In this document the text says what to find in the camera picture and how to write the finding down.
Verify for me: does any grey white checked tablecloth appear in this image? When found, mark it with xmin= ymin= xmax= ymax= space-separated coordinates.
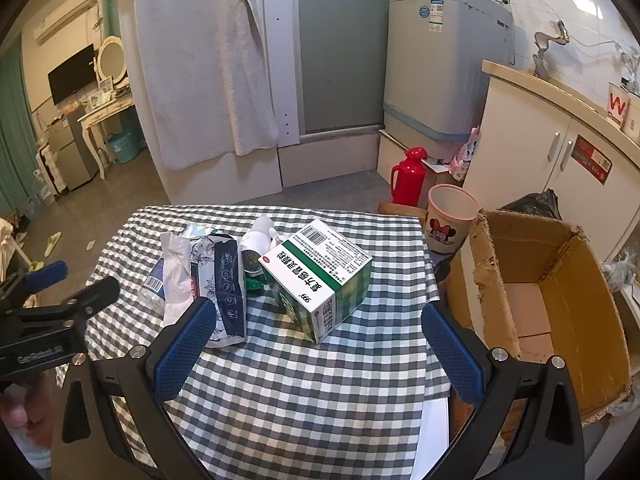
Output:
xmin=55 ymin=204 xmax=453 ymax=480

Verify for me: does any white air conditioner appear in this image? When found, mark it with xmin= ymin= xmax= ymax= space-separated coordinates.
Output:
xmin=34 ymin=0 xmax=98 ymax=46

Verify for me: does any green white medicine box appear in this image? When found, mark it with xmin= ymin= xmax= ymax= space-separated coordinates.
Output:
xmin=257 ymin=219 xmax=373 ymax=345

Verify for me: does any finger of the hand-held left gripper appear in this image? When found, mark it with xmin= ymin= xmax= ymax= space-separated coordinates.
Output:
xmin=62 ymin=276 xmax=121 ymax=319
xmin=0 ymin=260 xmax=69 ymax=306

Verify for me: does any red thermos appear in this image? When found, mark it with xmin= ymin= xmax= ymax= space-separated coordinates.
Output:
xmin=390 ymin=147 xmax=426 ymax=206

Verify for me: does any brown cardboard box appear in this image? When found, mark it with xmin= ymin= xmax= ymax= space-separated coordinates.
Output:
xmin=445 ymin=209 xmax=633 ymax=428

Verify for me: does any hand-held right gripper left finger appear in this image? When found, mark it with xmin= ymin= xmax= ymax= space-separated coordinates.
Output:
xmin=50 ymin=297 xmax=221 ymax=480

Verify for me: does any white dressing table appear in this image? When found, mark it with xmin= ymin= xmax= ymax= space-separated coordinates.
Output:
xmin=77 ymin=92 xmax=136 ymax=178

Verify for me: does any white paper cup red print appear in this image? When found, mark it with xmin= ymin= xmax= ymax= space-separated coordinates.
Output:
xmin=606 ymin=81 xmax=633 ymax=128

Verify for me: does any pink waste bin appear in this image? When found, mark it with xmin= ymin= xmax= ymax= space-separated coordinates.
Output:
xmin=425 ymin=184 xmax=481 ymax=256

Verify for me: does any teal curtain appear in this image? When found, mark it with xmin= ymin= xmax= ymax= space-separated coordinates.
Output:
xmin=0 ymin=55 xmax=41 ymax=216

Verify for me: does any white plastic bottle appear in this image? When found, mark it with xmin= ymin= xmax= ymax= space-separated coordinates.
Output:
xmin=242 ymin=215 xmax=282 ymax=256

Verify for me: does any pink patterned bag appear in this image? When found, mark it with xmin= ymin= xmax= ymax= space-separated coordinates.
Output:
xmin=450 ymin=127 xmax=481 ymax=181

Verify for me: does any small grey fridge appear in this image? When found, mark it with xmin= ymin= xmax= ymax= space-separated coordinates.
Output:
xmin=47 ymin=110 xmax=98 ymax=191

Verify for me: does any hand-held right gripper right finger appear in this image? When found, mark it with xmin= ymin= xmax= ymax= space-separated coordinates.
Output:
xmin=420 ymin=301 xmax=586 ymax=480

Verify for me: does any person's left hand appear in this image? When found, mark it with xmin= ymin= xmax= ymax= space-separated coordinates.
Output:
xmin=0 ymin=382 xmax=57 ymax=429

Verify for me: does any black television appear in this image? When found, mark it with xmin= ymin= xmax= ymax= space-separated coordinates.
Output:
xmin=47 ymin=43 xmax=96 ymax=107

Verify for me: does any grey washing machine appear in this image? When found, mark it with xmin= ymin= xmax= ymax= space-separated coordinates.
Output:
xmin=382 ymin=0 xmax=516 ymax=148

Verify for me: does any green wrapper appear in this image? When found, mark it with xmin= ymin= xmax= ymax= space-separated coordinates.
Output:
xmin=245 ymin=272 xmax=271 ymax=296

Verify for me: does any cream kitchen cabinet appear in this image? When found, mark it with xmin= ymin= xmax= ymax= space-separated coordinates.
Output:
xmin=462 ymin=60 xmax=640 ymax=261

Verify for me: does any teal basket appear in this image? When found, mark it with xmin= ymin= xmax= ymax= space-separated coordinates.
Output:
xmin=107 ymin=132 xmax=138 ymax=163

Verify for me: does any white towel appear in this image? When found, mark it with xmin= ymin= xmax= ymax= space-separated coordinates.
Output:
xmin=120 ymin=0 xmax=281 ymax=171

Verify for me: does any brown cardboard piece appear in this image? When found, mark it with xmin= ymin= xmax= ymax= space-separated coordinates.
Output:
xmin=378 ymin=201 xmax=428 ymax=218

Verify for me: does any metal faucet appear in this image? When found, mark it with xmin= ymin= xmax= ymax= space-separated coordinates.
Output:
xmin=532 ymin=20 xmax=571 ymax=78

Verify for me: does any frosted glass door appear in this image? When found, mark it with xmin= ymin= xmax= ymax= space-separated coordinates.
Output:
xmin=295 ymin=0 xmax=401 ymax=143

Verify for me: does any clear plastic bag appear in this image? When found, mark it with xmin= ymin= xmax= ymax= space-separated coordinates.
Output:
xmin=602 ymin=247 xmax=640 ymax=291

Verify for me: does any black trash bag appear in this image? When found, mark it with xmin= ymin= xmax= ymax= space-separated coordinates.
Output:
xmin=502 ymin=189 xmax=563 ymax=221

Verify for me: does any round white mirror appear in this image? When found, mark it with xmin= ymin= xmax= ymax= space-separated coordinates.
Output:
xmin=97 ymin=35 xmax=128 ymax=83

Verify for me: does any clear plastic bottle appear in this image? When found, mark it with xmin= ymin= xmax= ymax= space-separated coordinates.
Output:
xmin=140 ymin=257 xmax=168 ymax=316

